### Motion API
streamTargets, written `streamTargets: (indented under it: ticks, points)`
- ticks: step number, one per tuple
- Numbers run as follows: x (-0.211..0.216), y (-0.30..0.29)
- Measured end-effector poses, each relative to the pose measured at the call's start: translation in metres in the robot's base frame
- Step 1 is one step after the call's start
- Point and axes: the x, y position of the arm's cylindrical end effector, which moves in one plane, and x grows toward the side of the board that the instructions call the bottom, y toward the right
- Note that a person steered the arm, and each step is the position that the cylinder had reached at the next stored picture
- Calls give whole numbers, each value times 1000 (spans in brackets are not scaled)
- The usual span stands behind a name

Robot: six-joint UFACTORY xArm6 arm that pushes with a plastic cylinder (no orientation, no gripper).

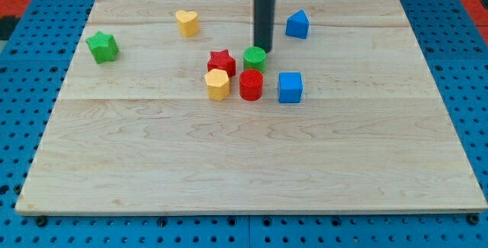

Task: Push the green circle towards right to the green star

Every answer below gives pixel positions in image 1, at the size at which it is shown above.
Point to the red star block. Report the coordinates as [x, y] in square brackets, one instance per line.
[222, 60]

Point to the blue triangular prism block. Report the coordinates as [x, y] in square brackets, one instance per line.
[298, 25]

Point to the red cylinder block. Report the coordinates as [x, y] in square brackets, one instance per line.
[251, 84]

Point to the yellow hexagon block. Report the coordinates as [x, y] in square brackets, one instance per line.
[218, 84]

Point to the yellow heart block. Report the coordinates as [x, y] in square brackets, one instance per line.
[188, 23]

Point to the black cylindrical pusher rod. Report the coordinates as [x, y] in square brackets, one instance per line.
[263, 24]

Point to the blue cube block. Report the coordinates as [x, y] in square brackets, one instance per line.
[290, 87]

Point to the green cylinder block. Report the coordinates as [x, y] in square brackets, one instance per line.
[254, 58]

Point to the green star block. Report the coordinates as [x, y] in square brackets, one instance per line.
[103, 47]

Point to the wooden board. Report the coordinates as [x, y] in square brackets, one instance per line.
[139, 136]

